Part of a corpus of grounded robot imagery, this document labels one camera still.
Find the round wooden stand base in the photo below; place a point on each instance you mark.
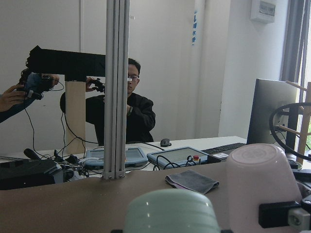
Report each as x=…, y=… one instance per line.
x=298, y=126

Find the grey folded cloth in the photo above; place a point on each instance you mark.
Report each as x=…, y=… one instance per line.
x=191, y=180

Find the seated man in black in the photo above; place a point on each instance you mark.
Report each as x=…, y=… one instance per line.
x=140, y=117

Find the pink plastic cup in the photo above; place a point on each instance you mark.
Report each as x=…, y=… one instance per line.
x=258, y=174

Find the light green plastic cup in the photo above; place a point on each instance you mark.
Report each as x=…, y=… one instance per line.
x=171, y=211

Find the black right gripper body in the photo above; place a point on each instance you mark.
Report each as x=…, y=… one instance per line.
x=286, y=213

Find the person in blue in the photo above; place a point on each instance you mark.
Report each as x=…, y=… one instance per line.
x=20, y=96

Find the computer mouse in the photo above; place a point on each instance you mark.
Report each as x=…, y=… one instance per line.
x=165, y=142

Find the black keyboard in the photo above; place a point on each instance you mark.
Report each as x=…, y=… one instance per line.
x=223, y=149

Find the black monitor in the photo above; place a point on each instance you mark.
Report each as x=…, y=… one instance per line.
x=268, y=96

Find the aluminium frame post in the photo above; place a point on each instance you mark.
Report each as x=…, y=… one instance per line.
x=116, y=68

